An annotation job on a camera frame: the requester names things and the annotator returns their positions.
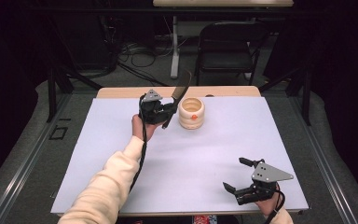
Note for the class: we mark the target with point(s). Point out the white table mat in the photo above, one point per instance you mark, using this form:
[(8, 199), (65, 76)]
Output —
[(205, 155)]

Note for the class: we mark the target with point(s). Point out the black spatula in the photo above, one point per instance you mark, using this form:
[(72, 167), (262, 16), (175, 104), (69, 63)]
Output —
[(180, 90)]

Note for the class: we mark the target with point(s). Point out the red patterned cloth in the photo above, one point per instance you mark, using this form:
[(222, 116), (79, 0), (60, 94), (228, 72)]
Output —
[(202, 219)]

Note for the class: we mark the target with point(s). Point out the cream ribbed knife holder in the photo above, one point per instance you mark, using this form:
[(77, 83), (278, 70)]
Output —
[(191, 119)]

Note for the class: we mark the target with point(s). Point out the black folding chair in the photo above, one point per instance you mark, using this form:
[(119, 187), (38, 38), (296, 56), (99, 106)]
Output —
[(227, 59)]

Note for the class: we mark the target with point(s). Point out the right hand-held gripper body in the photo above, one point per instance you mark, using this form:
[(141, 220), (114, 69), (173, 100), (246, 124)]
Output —
[(268, 174)]

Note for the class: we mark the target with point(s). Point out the white-legged desk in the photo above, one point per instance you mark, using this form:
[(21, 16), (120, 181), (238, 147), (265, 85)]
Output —
[(223, 3)]

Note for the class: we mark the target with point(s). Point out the person's left hand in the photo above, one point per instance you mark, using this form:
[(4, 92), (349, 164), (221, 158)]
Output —
[(141, 129)]

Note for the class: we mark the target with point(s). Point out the black metal frame stand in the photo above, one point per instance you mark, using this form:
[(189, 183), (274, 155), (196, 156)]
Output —
[(52, 93), (306, 96)]

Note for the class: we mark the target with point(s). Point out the person's right hand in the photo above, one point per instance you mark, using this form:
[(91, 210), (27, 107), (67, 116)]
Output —
[(268, 203)]

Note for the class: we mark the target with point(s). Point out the grey metal floor rail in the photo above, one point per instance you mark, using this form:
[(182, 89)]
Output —
[(320, 155), (24, 165)]

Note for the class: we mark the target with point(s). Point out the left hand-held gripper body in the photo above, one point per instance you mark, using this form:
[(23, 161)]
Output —
[(151, 110)]

